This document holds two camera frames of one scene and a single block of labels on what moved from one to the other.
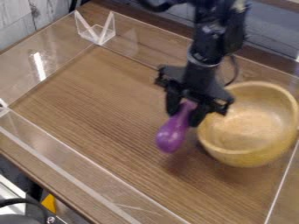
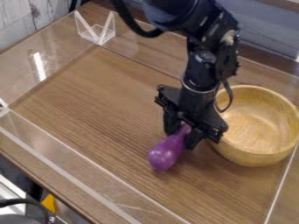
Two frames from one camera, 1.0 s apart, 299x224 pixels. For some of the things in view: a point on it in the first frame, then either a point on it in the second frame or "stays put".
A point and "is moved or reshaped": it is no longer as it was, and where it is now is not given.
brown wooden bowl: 255,134 is moved or reshaped
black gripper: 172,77 → 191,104
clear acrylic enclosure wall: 81,111 stays put
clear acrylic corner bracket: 96,33 stays put
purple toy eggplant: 172,131 is moved or reshaped
